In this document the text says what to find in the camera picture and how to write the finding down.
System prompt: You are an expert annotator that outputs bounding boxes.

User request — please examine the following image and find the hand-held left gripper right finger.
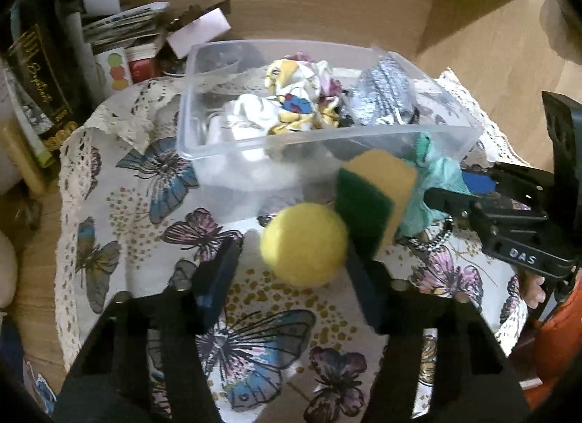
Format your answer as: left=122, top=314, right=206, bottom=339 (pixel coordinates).
left=346, top=254, right=534, bottom=423

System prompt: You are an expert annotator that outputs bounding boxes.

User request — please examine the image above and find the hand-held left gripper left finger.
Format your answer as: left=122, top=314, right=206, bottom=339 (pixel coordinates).
left=57, top=236, right=246, bottom=423

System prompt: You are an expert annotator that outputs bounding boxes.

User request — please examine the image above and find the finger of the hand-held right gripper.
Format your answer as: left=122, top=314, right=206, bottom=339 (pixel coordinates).
left=425, top=186, right=546, bottom=224
left=460, top=161, right=554, bottom=206

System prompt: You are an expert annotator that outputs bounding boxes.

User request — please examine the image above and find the teal cloth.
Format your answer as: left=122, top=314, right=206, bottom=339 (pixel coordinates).
left=395, top=132, right=474, bottom=240

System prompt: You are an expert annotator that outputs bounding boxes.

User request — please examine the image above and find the yellow soft ball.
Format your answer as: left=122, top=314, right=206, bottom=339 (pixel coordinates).
left=260, top=203, right=350, bottom=288

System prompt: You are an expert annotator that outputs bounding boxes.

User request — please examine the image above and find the yellow and green sponge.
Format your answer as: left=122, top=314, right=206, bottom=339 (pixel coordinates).
left=335, top=150, right=419, bottom=261

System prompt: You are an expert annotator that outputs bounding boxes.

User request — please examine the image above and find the clear plastic container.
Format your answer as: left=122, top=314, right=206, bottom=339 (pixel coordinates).
left=176, top=40, right=483, bottom=220

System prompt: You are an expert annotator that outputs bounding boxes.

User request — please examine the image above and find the person's right hand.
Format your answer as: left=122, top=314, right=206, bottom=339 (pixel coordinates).
left=518, top=270, right=549, bottom=306

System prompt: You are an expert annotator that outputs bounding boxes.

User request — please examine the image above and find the butterfly print tablecloth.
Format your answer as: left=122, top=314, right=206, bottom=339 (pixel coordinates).
left=53, top=67, right=534, bottom=423

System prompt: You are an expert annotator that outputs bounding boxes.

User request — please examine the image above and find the grey patterned cloth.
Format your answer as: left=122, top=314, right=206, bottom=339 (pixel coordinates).
left=348, top=55, right=424, bottom=127

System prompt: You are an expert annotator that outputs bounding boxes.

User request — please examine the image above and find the orange cloth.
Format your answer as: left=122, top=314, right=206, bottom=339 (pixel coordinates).
left=531, top=300, right=582, bottom=393

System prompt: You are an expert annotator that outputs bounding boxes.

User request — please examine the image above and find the white cloth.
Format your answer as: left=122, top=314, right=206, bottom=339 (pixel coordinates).
left=217, top=93, right=283, bottom=144

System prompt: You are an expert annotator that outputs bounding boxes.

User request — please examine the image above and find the cartoon print cloth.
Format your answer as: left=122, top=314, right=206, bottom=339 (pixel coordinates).
left=264, top=52, right=347, bottom=135

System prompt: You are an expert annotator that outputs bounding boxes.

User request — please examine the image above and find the beige round object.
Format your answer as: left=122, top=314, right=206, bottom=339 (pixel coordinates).
left=0, top=231, right=20, bottom=311

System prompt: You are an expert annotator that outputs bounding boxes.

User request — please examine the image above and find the red packet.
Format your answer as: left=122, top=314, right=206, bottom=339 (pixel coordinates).
left=128, top=56, right=161, bottom=86

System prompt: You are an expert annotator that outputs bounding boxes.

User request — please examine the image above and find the yellow-green tube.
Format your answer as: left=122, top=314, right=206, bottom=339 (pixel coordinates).
left=0, top=122, right=52, bottom=197

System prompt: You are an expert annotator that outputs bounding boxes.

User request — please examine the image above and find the card with coloured dots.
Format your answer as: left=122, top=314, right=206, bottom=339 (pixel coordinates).
left=92, top=47, right=135, bottom=100

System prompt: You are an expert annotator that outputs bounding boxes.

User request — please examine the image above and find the cardboard box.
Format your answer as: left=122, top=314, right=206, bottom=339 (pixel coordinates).
left=111, top=0, right=532, bottom=87

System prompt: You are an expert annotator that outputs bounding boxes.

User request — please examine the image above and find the white and pink box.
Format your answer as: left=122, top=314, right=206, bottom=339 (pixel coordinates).
left=164, top=8, right=231, bottom=60

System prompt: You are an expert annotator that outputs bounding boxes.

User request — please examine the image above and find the stack of booklets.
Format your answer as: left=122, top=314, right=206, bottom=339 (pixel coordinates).
left=81, top=1, right=172, bottom=47

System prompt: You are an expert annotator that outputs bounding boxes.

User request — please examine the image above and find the metal bead chain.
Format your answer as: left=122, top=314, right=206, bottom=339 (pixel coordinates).
left=407, top=220, right=456, bottom=253

